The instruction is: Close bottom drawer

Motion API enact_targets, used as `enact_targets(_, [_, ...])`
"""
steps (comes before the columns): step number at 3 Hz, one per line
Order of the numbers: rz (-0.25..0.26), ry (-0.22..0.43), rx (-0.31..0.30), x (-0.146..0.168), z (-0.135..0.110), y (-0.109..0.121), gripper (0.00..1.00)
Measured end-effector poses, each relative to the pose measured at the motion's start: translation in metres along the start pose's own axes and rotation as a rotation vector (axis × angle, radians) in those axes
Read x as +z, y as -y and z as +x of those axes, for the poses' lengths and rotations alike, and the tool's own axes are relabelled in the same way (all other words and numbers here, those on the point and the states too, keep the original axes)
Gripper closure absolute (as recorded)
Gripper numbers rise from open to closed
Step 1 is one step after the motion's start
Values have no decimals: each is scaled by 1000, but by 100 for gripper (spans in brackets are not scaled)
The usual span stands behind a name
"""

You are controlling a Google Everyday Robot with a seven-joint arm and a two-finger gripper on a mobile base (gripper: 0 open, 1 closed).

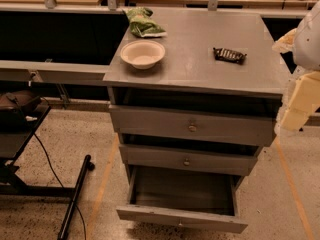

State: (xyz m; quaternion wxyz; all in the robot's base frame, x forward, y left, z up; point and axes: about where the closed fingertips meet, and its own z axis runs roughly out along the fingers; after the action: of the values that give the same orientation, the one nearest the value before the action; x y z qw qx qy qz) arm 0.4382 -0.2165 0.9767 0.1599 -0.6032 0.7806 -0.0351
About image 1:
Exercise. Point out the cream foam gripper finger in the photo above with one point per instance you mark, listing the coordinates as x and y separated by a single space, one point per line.
304 101
285 43

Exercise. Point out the grey bottom drawer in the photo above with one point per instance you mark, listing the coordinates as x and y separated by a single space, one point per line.
182 198

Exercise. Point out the grey drawer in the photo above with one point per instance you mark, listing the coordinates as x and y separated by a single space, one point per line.
182 159
182 124
182 198

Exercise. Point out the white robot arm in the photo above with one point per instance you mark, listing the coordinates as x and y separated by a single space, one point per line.
306 54

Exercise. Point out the grey top drawer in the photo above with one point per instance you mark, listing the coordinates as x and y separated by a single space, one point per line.
182 124

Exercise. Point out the grey wooden drawer cabinet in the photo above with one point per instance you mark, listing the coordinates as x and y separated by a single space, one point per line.
190 78

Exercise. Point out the grey middle drawer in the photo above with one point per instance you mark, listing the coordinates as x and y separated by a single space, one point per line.
182 159

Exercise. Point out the dark striped snack bar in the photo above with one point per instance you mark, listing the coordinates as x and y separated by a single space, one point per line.
228 55

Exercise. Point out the white paper bowl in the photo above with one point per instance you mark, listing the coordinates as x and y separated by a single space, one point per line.
142 54

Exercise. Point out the green chip bag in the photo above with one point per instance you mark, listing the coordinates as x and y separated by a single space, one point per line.
142 25

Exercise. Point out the brown bag on cart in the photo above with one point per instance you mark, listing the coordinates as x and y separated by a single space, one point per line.
24 101

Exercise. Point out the grey metal rail bench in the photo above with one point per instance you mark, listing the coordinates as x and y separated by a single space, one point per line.
57 73

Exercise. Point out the black cart frame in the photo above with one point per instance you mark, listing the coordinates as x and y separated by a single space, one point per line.
28 169

